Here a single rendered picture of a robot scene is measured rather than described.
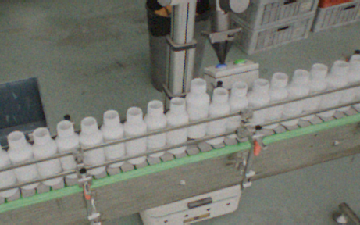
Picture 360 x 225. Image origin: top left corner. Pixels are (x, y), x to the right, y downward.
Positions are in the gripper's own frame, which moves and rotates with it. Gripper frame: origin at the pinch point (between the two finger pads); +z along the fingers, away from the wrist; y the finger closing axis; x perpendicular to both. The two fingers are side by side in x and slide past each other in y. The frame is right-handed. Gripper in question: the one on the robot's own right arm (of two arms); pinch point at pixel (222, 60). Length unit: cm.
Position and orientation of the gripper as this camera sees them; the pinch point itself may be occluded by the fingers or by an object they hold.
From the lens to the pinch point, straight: 122.6
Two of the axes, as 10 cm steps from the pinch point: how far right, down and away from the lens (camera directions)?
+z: 1.5, 9.1, 3.9
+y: 9.6, -2.3, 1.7
